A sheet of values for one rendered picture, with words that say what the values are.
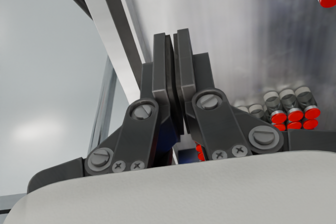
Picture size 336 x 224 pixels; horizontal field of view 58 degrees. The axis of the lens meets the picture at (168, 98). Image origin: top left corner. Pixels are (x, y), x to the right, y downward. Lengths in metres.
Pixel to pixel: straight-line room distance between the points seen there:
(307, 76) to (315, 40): 0.06
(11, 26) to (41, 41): 0.13
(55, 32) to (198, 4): 1.19
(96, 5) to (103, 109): 0.61
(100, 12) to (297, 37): 0.25
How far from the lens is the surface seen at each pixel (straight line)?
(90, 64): 1.58
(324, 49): 0.45
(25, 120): 2.01
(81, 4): 1.30
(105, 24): 0.38
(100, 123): 0.92
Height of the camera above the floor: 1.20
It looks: 45 degrees down
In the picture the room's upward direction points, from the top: 179 degrees clockwise
